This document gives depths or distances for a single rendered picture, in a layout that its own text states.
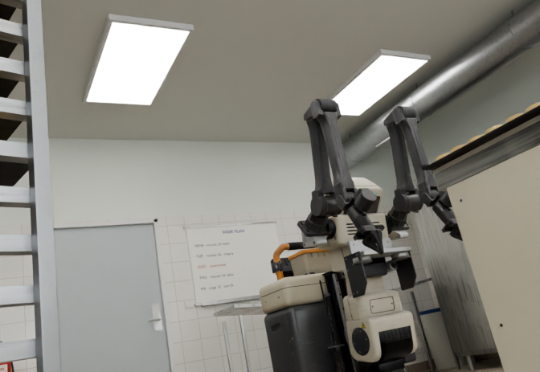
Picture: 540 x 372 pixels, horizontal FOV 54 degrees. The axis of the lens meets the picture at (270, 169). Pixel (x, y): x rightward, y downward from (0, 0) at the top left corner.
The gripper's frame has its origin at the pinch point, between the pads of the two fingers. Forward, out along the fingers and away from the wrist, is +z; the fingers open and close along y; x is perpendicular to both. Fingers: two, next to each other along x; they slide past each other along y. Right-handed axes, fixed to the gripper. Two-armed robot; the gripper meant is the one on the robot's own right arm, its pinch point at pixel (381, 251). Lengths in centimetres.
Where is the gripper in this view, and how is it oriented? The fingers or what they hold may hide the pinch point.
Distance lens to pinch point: 183.0
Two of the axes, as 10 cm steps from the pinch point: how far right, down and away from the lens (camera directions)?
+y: 8.7, 0.1, 5.0
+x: -3.4, 7.4, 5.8
